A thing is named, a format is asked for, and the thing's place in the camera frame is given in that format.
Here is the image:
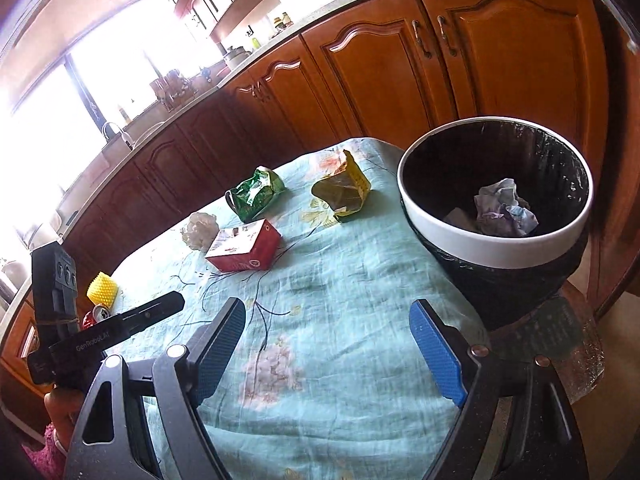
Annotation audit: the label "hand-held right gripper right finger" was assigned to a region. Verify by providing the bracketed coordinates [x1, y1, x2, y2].
[409, 299, 590, 480]

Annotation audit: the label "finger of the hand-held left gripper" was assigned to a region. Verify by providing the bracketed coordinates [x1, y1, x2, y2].
[106, 289, 187, 345]

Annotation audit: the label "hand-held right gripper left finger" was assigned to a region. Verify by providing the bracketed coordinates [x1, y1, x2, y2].
[64, 297, 247, 480]

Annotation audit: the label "white foam fruit net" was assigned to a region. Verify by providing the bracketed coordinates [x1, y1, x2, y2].
[181, 211, 219, 251]

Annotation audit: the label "red and white carton box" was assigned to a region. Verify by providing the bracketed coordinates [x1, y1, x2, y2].
[205, 218, 281, 272]

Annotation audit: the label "white bin with black liner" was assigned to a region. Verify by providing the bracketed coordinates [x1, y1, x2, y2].
[397, 116, 593, 332]

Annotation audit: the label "blue-white paper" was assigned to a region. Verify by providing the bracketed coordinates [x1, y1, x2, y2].
[474, 178, 540, 237]

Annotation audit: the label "person's left forearm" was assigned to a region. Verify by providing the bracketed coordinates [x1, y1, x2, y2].
[22, 422, 72, 480]

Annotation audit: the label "person's left hand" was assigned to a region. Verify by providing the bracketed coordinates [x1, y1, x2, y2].
[44, 389, 84, 442]

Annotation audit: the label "red drink can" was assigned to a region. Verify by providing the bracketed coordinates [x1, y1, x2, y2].
[81, 304, 111, 329]

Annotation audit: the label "yellow foam fruit net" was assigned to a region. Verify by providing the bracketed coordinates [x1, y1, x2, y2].
[86, 271, 119, 307]

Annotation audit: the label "teal floral tablecloth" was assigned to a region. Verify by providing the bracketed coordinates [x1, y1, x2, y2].
[107, 137, 493, 480]

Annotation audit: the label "green foil wrapper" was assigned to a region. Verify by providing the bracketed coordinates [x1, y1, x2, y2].
[225, 167, 286, 223]

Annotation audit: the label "chrome faucet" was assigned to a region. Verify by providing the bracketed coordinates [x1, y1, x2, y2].
[102, 121, 134, 151]

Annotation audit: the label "gold foil bag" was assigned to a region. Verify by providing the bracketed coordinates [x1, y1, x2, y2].
[311, 149, 372, 223]

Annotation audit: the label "kitchen window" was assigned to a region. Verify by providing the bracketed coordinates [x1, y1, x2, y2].
[0, 10, 226, 246]

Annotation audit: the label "dish rack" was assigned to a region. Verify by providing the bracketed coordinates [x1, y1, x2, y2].
[150, 69, 199, 111]

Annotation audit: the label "white rice cooker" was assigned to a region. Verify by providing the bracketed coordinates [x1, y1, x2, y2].
[223, 46, 252, 69]

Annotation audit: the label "wooden base cabinets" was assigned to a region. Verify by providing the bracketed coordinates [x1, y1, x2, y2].
[0, 0, 617, 386]

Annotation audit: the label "wooden door frame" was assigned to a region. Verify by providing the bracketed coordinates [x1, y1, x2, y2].
[587, 20, 640, 316]

